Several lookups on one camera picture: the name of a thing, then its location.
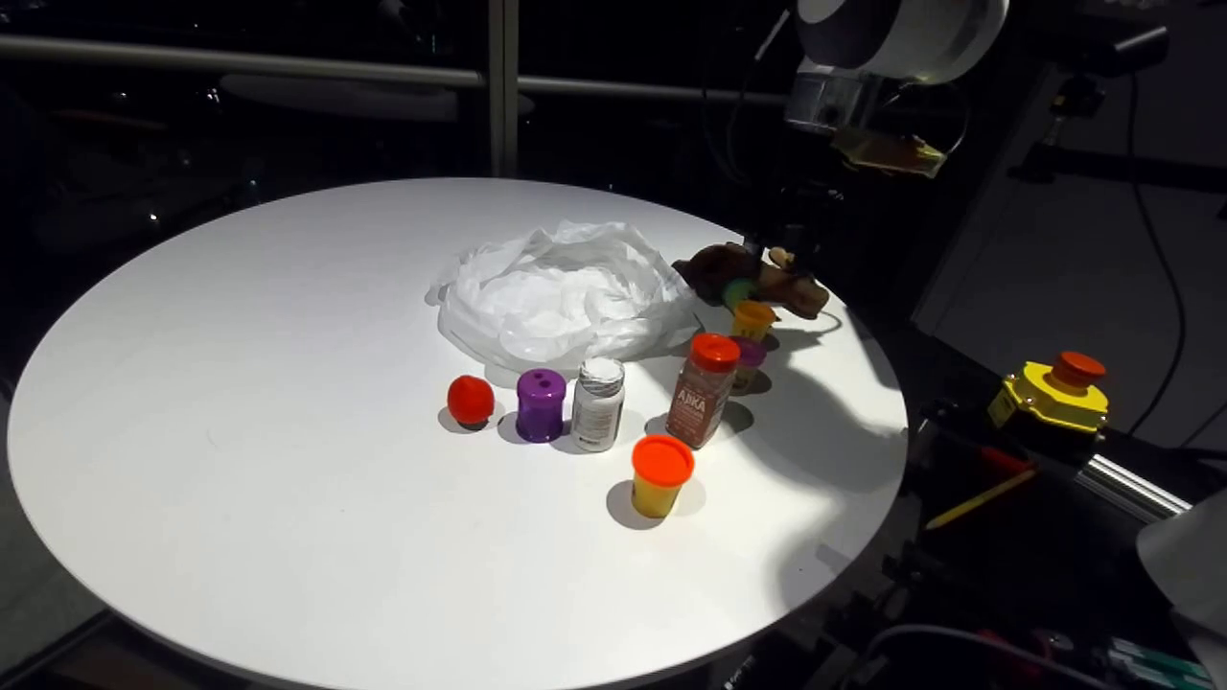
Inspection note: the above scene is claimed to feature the aluminium profile bar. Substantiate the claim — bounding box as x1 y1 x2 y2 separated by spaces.
1074 448 1196 523

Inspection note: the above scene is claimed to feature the brown plush toy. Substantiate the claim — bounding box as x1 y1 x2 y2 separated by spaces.
669 238 832 321

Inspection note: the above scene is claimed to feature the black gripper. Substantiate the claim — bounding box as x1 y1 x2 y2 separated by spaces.
779 121 872 255

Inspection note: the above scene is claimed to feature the black hanging cable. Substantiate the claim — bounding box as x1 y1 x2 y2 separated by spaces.
1120 67 1196 440

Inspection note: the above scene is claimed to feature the purple plastic cup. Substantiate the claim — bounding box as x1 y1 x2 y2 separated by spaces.
513 362 569 445

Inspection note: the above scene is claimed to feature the yellow pencil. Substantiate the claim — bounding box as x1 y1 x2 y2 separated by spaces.
918 463 1044 536

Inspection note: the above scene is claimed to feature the red lid spice jar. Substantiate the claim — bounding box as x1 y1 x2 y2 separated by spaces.
663 330 747 453

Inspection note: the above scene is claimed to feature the orange lid dough tub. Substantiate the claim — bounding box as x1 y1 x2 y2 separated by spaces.
627 428 699 520

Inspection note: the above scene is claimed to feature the magenta lid dough tub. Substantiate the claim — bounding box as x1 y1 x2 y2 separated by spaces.
733 332 773 375

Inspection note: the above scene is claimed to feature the white plastic bag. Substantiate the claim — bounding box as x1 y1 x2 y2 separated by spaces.
425 218 704 375

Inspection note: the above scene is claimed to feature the yellow lid dough tub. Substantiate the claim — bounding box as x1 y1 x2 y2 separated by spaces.
729 300 779 343

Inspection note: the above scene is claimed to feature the yellow red emergency stop button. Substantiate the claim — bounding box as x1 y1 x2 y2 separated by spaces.
984 350 1115 440

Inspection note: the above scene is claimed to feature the metal railing bar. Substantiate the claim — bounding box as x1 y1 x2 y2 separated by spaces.
0 31 798 108

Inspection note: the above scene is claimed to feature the white lid pill bottle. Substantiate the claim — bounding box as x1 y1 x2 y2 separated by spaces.
567 351 627 448

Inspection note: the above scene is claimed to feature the red toy tomato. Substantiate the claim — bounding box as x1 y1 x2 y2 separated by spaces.
444 370 498 433

